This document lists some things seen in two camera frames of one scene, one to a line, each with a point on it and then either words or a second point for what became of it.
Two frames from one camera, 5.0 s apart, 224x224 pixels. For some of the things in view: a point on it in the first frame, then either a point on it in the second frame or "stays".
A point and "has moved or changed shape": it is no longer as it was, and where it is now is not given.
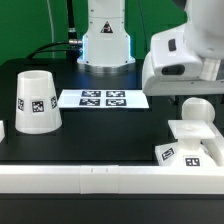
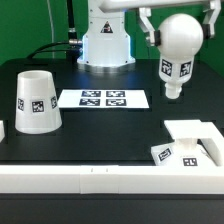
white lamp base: x=188 y=151 stays
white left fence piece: x=2 y=133 stays
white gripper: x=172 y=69 → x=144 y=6
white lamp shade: x=37 y=107 stays
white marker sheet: x=103 y=99 stays
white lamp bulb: x=196 y=108 has moved or changed shape
